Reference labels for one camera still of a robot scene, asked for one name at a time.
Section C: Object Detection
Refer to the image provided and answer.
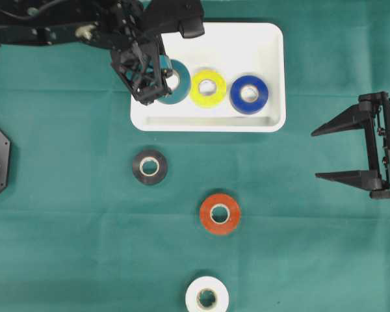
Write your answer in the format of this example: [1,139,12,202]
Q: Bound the blue tape roll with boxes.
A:
[229,75,269,114]

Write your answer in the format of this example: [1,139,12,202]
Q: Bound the teal green tape roll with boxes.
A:
[157,59,191,105]

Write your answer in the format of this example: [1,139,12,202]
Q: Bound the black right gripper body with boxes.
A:
[359,92,390,199]

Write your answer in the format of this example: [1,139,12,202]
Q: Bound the green table cloth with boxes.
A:
[0,1,390,311]

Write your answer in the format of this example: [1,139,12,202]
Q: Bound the white tape roll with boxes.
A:
[185,276,229,312]

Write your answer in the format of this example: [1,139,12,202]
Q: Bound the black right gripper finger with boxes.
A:
[311,103,372,137]
[315,170,383,191]

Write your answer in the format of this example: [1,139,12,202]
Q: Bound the white plastic case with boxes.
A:
[130,21,286,133]

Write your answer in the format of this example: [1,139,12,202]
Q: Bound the red tape roll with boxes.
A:
[200,193,242,236]

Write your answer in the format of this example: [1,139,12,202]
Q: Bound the black tape roll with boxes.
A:
[132,149,168,185]

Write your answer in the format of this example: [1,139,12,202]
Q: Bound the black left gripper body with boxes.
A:
[110,33,172,105]

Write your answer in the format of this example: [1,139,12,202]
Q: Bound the yellow tape roll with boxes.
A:
[189,69,227,108]

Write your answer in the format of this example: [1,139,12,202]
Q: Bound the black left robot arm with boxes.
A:
[0,1,177,105]

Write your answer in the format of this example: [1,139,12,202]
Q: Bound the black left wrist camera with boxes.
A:
[139,0,205,39]

